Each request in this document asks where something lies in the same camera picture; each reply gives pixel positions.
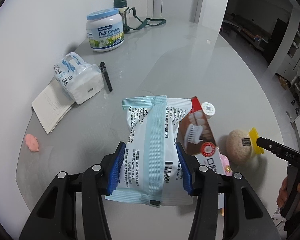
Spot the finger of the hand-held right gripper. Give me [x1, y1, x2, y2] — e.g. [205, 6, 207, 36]
[256, 137, 300, 166]

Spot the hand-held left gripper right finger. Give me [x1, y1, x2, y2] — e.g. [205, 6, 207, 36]
[175, 142, 280, 240]

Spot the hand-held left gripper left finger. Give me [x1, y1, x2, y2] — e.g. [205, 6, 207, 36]
[19, 141, 127, 240]

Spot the yellow plastic bowl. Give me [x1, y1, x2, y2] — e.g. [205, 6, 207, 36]
[248, 127, 265, 155]

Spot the blue and white packet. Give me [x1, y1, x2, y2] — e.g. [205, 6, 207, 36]
[104, 95, 193, 207]

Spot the beige plush ball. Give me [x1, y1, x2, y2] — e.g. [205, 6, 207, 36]
[226, 129, 259, 164]

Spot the pink printed wrapper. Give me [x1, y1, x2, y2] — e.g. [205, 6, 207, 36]
[219, 154, 233, 177]

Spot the red toothpaste box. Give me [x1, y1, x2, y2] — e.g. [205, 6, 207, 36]
[176, 96, 228, 178]

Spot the small white round bottle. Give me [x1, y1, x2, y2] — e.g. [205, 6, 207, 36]
[201, 102, 217, 120]

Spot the tall grey cabinet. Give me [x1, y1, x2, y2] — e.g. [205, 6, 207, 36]
[267, 5, 300, 75]

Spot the pink pig toy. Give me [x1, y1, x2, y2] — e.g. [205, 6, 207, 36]
[24, 133, 40, 152]

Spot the paper notebook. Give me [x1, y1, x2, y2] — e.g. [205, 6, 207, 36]
[31, 80, 75, 135]

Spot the tissue pack in plastic wrap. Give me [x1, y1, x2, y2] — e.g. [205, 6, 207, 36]
[52, 52, 103, 105]

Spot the black pen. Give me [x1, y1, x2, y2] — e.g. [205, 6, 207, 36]
[99, 61, 113, 92]

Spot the dark sofa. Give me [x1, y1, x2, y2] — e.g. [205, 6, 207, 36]
[224, 12, 270, 53]

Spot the full cream milk powder jar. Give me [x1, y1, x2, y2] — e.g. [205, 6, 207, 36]
[86, 8, 123, 52]

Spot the white bottle with green strap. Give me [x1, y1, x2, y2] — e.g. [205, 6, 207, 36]
[113, 0, 167, 34]

